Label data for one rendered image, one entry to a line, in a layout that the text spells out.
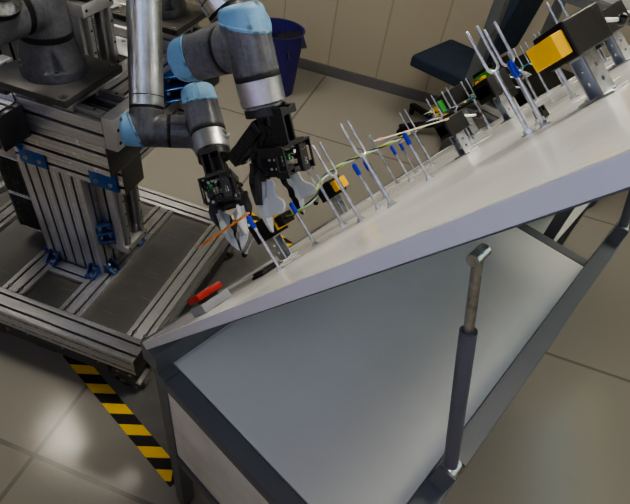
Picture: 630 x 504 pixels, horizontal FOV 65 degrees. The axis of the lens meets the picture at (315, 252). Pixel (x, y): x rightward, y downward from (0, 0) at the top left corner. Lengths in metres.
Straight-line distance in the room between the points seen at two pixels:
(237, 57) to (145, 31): 0.44
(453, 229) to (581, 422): 2.10
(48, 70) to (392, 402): 1.09
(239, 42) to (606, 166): 0.62
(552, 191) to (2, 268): 2.16
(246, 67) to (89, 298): 1.44
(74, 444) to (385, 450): 1.23
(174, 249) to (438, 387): 1.38
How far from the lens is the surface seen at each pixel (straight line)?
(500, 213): 0.34
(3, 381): 2.23
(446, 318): 1.35
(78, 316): 2.03
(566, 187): 0.31
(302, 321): 1.23
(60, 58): 1.36
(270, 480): 1.04
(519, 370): 1.07
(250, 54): 0.81
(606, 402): 2.55
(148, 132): 1.19
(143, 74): 1.21
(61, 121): 1.43
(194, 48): 0.88
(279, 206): 0.84
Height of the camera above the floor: 1.78
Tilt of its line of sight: 44 degrees down
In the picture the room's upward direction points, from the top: 11 degrees clockwise
